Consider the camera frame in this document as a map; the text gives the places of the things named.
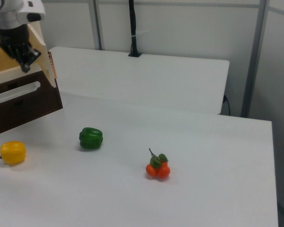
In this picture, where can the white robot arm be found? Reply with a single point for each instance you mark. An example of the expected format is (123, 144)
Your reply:
(26, 9)

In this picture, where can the wide grey metal frame post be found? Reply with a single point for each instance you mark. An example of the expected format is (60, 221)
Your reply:
(254, 59)

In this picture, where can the white side table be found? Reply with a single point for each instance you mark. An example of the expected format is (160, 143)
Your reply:
(137, 78)

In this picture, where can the cream plastic toy cabinet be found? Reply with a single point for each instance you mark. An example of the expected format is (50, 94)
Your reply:
(4, 71)

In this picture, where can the orange fruit cluster with leaves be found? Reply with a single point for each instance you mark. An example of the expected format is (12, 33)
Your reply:
(162, 171)

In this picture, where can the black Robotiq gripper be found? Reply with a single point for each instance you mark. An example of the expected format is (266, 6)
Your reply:
(13, 34)

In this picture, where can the yellow bell pepper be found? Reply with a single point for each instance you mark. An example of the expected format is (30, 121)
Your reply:
(13, 152)

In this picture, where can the green bell pepper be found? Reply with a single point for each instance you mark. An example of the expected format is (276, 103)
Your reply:
(91, 138)

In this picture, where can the thin grey metal frame post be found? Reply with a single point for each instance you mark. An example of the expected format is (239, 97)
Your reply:
(97, 23)

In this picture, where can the black pole base mount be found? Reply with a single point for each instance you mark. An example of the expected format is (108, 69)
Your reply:
(135, 55)

